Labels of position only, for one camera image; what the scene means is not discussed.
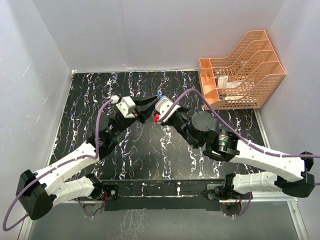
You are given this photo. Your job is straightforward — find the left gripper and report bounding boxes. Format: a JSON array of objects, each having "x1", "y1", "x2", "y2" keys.
[{"x1": 109, "y1": 95, "x2": 160, "y2": 139}]

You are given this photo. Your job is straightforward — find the red and metal key holder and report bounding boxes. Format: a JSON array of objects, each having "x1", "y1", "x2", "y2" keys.
[{"x1": 154, "y1": 113, "x2": 162, "y2": 124}]

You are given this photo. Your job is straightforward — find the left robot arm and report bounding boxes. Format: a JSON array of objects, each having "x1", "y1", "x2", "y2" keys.
[{"x1": 16, "y1": 95, "x2": 158, "y2": 220}]

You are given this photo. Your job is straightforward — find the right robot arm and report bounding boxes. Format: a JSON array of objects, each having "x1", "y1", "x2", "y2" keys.
[{"x1": 162, "y1": 106, "x2": 315, "y2": 200}]

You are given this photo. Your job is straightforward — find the papers in organizer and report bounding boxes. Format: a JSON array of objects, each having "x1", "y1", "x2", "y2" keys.
[{"x1": 217, "y1": 75, "x2": 243, "y2": 89}]

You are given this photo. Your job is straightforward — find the orange file organizer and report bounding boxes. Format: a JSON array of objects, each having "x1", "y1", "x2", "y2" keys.
[{"x1": 198, "y1": 30, "x2": 286, "y2": 110}]

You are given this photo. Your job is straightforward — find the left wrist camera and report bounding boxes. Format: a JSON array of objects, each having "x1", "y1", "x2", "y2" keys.
[{"x1": 116, "y1": 96, "x2": 136, "y2": 119}]

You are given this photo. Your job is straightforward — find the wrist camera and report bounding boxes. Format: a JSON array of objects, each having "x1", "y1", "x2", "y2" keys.
[
  {"x1": 155, "y1": 96, "x2": 181, "y2": 123},
  {"x1": 116, "y1": 96, "x2": 136, "y2": 119}
]

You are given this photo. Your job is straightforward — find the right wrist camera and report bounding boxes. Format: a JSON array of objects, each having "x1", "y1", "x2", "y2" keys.
[{"x1": 155, "y1": 96, "x2": 181, "y2": 123}]

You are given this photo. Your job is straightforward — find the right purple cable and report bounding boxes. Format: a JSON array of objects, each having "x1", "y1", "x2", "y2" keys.
[{"x1": 157, "y1": 88, "x2": 320, "y2": 186}]

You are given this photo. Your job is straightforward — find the purple cable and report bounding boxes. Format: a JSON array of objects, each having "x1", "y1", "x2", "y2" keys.
[
  {"x1": 3, "y1": 96, "x2": 121, "y2": 231},
  {"x1": 157, "y1": 88, "x2": 320, "y2": 186}
]

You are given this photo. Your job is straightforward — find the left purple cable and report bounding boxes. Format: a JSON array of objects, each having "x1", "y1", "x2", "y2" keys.
[{"x1": 3, "y1": 96, "x2": 121, "y2": 231}]

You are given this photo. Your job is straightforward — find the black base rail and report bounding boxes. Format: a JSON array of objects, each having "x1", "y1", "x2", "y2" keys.
[{"x1": 103, "y1": 179, "x2": 223, "y2": 212}]

